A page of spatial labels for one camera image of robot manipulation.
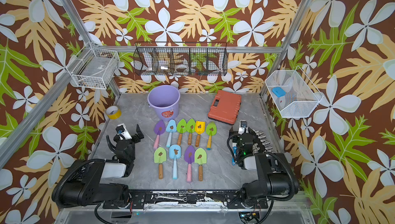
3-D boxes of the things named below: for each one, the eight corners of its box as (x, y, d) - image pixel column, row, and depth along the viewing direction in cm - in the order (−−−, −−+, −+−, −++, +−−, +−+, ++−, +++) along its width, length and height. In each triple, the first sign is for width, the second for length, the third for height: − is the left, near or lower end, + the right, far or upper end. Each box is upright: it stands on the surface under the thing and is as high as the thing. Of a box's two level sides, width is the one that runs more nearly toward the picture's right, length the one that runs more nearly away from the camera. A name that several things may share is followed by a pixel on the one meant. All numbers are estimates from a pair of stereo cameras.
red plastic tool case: (206, 118, 107) (206, 114, 103) (218, 92, 123) (218, 88, 120) (234, 127, 102) (235, 123, 99) (242, 99, 119) (244, 95, 115)
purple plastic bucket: (151, 123, 105) (144, 107, 92) (156, 101, 118) (150, 85, 104) (180, 123, 105) (177, 107, 92) (181, 101, 118) (179, 85, 104)
